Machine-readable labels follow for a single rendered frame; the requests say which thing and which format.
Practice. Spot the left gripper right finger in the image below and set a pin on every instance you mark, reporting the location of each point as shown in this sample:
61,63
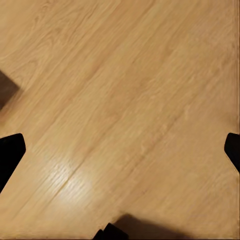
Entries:
232,149

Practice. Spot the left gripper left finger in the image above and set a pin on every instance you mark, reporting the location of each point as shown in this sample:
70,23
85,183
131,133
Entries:
12,149

